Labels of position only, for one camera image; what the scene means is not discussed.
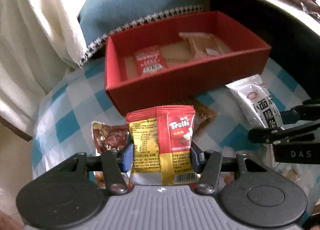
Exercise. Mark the red snack packet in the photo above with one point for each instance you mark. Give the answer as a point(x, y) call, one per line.
point(149, 60)

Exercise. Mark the white spicy strip packet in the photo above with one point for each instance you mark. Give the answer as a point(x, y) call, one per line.
point(256, 102)

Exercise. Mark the dark coffee table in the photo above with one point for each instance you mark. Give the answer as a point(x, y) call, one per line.
point(292, 34)

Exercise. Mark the white towel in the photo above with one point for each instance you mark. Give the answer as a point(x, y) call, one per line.
point(40, 41)

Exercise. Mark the red cardboard box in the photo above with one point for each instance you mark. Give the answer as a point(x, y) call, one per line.
point(248, 56)

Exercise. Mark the brown tofu snack packet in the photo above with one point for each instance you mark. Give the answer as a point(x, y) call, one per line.
point(204, 45)

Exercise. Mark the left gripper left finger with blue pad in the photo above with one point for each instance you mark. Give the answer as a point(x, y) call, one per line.
point(114, 164)

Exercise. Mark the brown flat snack packet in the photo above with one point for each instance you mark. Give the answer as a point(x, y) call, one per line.
point(203, 117)

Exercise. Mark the blue white checkered cloth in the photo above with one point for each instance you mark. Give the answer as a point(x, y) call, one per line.
point(65, 115)

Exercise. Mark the dark red nut packet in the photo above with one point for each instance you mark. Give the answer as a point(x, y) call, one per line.
point(107, 137)

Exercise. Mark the red yellow Trolli candy packet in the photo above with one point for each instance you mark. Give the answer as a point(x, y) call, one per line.
point(162, 141)

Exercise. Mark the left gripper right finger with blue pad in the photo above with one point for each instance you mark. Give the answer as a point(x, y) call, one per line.
point(208, 164)

